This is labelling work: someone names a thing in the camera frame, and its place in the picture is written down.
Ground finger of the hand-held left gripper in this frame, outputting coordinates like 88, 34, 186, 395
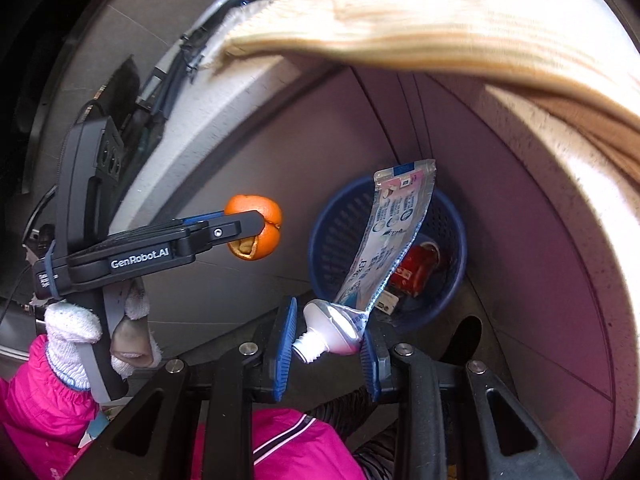
181, 211, 229, 229
186, 209, 264, 257

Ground person's left hand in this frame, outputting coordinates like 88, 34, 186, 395
44, 279, 164, 392

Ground pink jacket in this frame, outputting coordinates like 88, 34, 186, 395
190, 407, 368, 480

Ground striped cloth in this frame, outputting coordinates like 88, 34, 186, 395
207, 0, 640, 196

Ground person's left forearm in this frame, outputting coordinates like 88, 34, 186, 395
0, 335, 101, 480

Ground red paper cup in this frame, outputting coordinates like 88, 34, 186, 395
392, 239, 442, 297

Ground blue plastic basket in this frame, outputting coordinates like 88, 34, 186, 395
307, 175, 468, 332

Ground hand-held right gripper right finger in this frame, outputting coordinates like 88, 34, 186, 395
360, 332, 581, 480

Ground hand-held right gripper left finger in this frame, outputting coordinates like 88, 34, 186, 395
65, 296, 299, 480

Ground white toothpaste tube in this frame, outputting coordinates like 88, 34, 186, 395
292, 159, 437, 361

